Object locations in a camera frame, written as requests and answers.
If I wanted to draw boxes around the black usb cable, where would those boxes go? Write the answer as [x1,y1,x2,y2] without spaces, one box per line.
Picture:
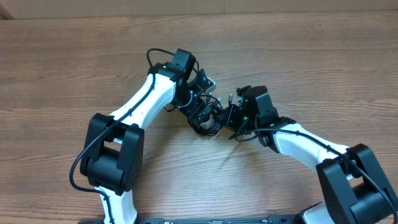
[163,93,234,137]

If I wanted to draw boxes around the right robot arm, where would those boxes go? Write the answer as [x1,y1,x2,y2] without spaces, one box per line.
[223,86,397,224]

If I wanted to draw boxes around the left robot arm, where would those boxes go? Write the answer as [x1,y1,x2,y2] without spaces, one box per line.
[73,49,222,223]

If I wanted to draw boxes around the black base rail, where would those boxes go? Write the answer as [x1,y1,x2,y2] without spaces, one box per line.
[77,214,312,224]

